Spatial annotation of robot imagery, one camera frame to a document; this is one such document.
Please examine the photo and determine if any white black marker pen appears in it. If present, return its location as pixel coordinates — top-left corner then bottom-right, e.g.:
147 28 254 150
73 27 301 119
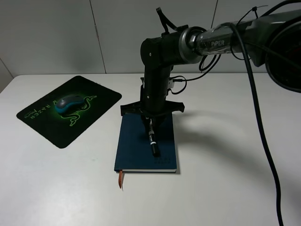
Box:
148 124 160 157

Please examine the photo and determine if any dark blue notebook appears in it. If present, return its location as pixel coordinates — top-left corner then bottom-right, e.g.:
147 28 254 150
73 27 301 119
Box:
114 114 177 188

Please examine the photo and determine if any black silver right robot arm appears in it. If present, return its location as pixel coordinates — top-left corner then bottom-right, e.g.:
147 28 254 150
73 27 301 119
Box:
120 10 301 127

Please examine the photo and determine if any thick black right cable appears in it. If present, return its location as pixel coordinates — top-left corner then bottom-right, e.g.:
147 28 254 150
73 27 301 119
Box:
229 22 285 226

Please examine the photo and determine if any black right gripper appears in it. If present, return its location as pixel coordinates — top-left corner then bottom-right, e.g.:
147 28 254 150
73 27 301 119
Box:
120 66 185 134

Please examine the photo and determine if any grey teal computer mouse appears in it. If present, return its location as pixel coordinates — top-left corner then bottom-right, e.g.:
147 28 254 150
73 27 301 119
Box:
55 95 84 114

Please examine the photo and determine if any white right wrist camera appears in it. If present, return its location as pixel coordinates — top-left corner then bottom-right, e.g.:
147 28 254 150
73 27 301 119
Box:
167 79 174 90

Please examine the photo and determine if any black green snake mouse pad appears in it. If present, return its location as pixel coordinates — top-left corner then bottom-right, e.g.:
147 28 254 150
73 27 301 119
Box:
16 75 122 148

